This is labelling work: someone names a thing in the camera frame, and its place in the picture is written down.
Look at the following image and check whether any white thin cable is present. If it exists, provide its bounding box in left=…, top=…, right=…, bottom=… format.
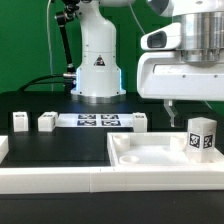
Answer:
left=46, top=0, right=56, bottom=92

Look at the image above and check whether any black cable bundle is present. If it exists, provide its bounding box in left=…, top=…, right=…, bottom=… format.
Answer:
left=18, top=73, right=77, bottom=92

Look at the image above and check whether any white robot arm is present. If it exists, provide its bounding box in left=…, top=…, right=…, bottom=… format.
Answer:
left=55, top=0, right=224, bottom=121

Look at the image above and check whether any white marker tag sheet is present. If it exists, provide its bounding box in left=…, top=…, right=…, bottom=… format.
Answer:
left=56, top=113, right=133, bottom=128

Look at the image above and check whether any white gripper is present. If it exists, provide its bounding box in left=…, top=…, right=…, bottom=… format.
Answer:
left=137, top=51, right=224, bottom=128

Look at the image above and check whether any white square table top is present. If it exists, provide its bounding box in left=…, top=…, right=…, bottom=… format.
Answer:
left=107, top=132, right=224, bottom=166

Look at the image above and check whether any white U-shaped obstacle fence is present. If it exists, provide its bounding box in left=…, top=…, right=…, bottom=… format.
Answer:
left=0, top=136, right=224, bottom=194

